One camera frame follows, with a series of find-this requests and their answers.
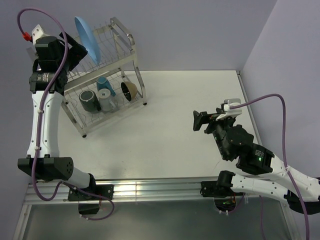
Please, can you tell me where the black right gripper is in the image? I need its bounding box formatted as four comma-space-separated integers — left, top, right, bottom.
191, 107, 234, 159

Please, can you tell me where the light blue plate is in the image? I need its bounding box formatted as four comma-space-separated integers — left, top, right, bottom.
74, 16, 101, 65

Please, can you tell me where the white mug blue handle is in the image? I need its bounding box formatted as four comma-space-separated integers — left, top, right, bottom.
96, 76, 116, 97

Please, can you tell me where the black mug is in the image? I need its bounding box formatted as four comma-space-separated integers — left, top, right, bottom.
79, 89, 102, 113

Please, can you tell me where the light grey cup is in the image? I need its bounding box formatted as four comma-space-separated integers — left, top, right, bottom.
97, 88, 118, 112

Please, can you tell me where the black bowl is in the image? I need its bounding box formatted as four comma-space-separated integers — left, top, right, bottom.
120, 81, 138, 102

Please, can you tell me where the white plate green rim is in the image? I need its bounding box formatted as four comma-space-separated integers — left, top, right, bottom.
68, 71, 87, 82

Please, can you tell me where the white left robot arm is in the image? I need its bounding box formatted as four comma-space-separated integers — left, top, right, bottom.
17, 32, 113, 202

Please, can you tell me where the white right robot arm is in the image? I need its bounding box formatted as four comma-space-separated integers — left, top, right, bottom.
193, 109, 320, 215

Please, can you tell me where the stainless steel dish rack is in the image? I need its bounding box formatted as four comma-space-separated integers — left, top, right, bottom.
61, 17, 147, 138

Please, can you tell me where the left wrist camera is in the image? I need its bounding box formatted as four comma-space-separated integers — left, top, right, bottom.
22, 24, 48, 45

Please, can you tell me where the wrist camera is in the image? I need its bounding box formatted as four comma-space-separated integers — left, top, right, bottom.
22, 24, 48, 45
216, 98, 242, 121

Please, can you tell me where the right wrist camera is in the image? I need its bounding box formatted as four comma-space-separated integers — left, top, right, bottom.
216, 98, 242, 121

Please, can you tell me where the aluminium mounting rail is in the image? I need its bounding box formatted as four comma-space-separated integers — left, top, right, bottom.
24, 174, 287, 206

